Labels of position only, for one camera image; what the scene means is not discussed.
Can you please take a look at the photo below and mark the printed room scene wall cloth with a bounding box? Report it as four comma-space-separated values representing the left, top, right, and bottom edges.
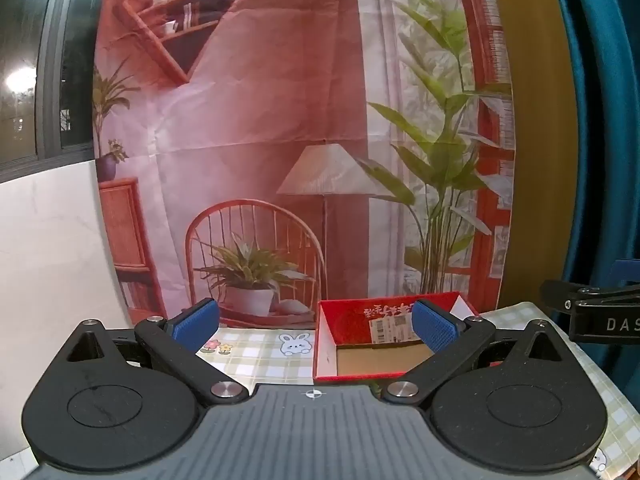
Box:
92, 0, 518, 328

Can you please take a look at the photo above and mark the green checkered bunny tablecloth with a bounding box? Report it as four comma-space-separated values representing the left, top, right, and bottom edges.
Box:
195, 302, 640, 480

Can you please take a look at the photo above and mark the teal curtain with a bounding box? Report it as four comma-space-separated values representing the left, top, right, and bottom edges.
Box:
545, 0, 640, 376

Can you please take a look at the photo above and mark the dark window frame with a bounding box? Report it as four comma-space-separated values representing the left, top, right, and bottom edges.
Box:
0, 0, 108, 183

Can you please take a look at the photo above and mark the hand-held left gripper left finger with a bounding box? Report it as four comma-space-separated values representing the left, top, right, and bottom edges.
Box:
67, 298, 249, 408

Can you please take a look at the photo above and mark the red strawberry cardboard box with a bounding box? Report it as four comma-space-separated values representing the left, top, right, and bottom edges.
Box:
312, 291, 483, 380

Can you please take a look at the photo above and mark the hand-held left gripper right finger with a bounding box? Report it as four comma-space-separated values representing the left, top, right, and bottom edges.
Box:
382, 298, 568, 408

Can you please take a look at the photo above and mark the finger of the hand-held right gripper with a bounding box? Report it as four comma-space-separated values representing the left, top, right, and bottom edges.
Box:
540, 280, 640, 311

